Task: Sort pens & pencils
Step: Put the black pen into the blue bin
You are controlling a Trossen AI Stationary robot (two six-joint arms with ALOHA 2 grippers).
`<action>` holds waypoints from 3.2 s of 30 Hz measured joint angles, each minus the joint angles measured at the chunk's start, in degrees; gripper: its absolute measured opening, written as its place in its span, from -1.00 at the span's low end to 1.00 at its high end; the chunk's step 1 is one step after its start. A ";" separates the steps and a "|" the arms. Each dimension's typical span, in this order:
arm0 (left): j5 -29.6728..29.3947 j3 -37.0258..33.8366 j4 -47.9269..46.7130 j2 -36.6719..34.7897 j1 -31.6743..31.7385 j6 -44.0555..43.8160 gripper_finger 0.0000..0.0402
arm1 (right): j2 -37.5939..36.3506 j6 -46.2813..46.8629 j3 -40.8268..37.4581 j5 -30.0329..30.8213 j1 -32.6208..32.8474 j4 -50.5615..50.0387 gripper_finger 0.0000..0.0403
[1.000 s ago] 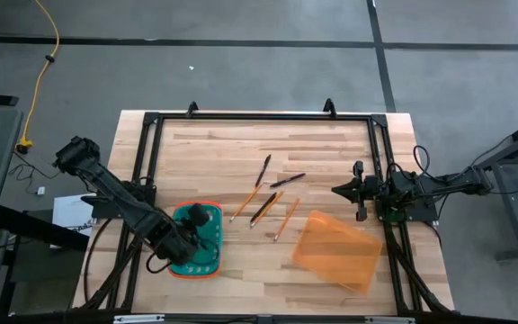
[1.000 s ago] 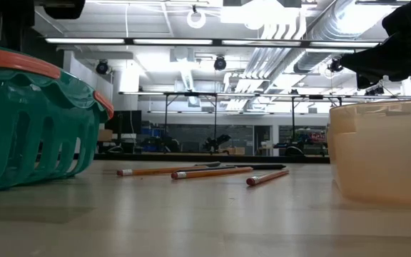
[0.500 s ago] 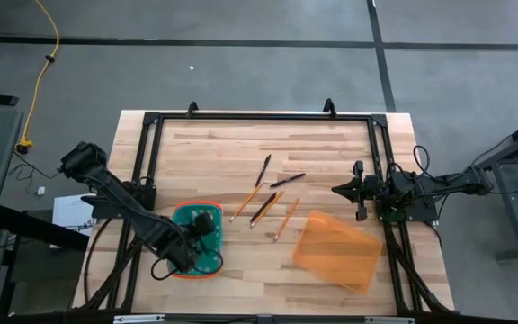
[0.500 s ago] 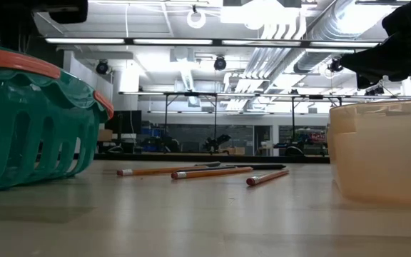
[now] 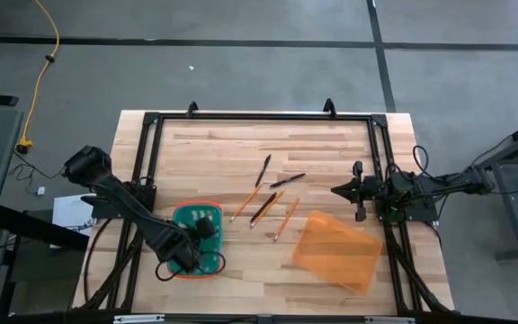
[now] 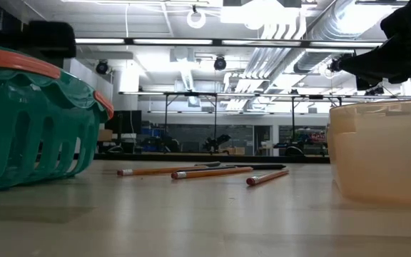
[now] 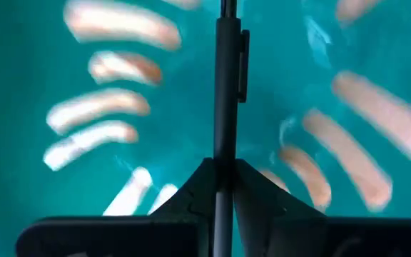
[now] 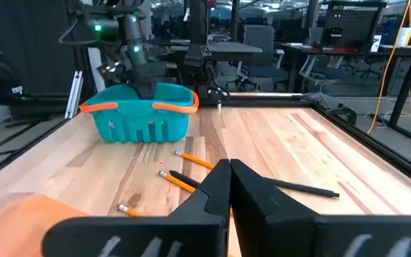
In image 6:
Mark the green plastic basket orange rim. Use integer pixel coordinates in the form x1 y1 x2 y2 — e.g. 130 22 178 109
0 42 116 193

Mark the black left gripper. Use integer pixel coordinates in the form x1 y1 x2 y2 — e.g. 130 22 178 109
28 20 77 69

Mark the silver ventilation duct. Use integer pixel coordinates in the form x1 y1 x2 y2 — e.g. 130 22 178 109
293 0 383 74

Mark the black aluminium table frame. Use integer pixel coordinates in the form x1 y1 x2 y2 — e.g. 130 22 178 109
94 152 331 164

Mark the white ring lamp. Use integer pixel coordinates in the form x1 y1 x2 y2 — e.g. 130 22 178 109
186 7 208 30

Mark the long ceiling light strip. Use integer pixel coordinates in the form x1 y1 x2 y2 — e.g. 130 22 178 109
75 37 385 49

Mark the black ceiling spotlight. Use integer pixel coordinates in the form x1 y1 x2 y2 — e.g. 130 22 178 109
213 55 228 71
95 59 110 76
328 53 343 73

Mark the yellow pencil with eraser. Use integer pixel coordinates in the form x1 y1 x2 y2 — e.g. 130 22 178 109
245 168 290 187
116 165 208 177
171 166 254 180

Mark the black monitor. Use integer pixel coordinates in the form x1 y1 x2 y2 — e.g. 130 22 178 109
104 110 143 135

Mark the black background workstation frame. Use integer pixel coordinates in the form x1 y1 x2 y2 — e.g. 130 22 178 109
163 91 219 155
290 94 343 156

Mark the orange translucent plastic bin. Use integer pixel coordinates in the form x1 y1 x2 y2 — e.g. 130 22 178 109
326 99 411 210

